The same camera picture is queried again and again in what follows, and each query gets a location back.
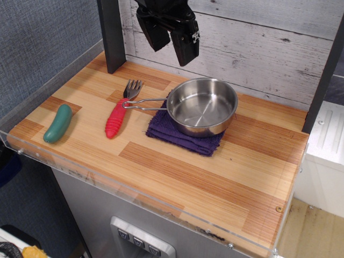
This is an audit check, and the silver toy fridge cabinet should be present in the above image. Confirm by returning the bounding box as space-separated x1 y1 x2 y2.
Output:
53 169 277 257

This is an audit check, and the silver water dispenser panel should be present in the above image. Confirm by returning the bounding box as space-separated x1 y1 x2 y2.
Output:
110 216 176 257

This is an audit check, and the dark grey right post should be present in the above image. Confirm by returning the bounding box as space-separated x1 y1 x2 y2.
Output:
302 16 343 134

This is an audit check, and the stainless steel saucepan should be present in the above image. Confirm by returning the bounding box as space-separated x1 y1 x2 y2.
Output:
122 77 239 138

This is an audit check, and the folded violet cloth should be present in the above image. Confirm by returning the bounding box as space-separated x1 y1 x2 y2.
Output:
146 111 225 157

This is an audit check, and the white cabinet on right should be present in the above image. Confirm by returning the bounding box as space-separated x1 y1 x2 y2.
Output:
294 101 343 217

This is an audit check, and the dark grey post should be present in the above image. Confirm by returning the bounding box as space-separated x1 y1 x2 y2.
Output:
302 16 343 134
97 0 126 74

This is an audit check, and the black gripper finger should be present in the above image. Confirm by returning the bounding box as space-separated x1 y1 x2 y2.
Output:
170 20 200 67
137 10 170 52

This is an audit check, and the green toy cucumber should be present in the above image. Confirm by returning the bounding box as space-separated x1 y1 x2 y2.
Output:
43 104 73 144

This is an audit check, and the yellow object at corner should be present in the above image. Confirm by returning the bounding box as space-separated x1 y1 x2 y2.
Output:
21 246 48 258

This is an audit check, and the dark grey left post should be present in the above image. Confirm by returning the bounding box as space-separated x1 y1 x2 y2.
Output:
97 0 126 74

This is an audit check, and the red handled toy fork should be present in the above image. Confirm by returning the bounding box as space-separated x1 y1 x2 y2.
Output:
105 80 142 139

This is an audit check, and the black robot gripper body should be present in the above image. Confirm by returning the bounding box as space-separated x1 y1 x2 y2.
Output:
136 0 196 32

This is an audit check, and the clear acrylic guard rail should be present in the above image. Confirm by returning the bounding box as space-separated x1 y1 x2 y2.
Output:
7 44 310 246

